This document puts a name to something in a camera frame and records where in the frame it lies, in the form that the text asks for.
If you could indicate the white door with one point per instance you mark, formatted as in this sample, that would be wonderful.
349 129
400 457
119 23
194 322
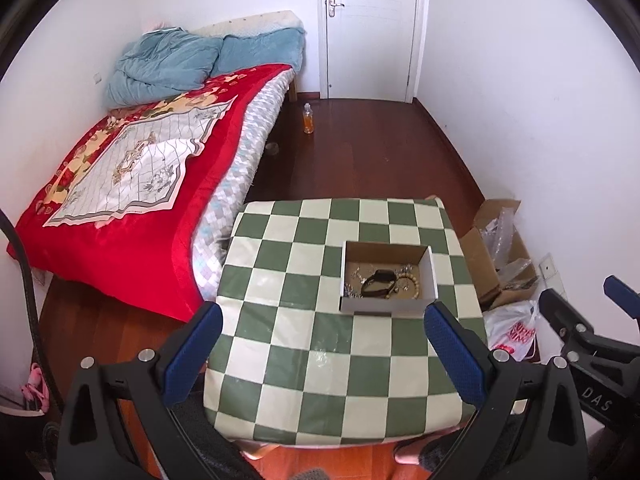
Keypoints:
370 35

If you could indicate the green checkered tablecloth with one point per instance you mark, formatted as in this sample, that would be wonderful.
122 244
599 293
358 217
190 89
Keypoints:
320 370

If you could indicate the white plastic bag red print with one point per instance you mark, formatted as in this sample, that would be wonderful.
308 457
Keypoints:
510 330

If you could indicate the clear plastic packaging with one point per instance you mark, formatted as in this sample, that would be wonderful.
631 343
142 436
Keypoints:
500 240

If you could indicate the grey diamond pattern sheet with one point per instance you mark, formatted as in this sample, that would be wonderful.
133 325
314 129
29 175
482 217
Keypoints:
240 160

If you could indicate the orange drink bottle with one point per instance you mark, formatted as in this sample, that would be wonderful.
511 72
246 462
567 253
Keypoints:
308 122

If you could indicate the white cardboard box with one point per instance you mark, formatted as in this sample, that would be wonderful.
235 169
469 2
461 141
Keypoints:
385 306

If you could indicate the blue quilt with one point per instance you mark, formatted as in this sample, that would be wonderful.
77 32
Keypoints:
160 65

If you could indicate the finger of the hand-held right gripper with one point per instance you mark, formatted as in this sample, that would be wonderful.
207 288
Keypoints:
565 312
620 291

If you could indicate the brown cardboard box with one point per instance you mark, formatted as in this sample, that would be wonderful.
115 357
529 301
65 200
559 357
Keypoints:
475 265

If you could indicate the person's bare foot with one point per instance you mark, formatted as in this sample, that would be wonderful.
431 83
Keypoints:
405 455

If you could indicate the red printed blanket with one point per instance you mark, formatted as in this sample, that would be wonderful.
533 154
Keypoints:
210 145

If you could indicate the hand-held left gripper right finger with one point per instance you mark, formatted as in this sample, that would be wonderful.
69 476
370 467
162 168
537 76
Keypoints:
452 350

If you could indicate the pink slipper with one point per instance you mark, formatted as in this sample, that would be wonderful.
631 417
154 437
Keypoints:
35 385

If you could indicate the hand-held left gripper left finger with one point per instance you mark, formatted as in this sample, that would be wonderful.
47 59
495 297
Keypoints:
192 352

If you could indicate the black wristband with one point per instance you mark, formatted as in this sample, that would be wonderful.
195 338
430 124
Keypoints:
372 290

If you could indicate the bed with white mattress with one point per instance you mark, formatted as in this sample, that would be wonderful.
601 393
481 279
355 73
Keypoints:
270 17

